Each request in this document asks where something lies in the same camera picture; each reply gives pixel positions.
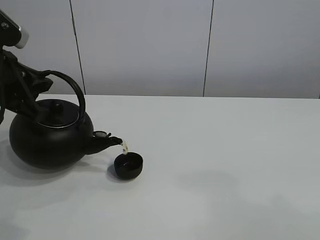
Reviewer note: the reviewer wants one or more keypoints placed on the small black teacup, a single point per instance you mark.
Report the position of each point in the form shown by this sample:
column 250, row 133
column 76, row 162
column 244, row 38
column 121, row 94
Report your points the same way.
column 128, row 166

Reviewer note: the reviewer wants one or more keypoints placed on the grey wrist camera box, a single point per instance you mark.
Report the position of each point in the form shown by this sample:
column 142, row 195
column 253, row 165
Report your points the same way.
column 12, row 34

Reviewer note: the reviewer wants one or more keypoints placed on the black round teapot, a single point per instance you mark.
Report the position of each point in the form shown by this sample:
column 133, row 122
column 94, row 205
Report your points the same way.
column 62, row 136

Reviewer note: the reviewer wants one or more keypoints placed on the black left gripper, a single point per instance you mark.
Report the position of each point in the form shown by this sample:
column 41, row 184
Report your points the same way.
column 20, row 86

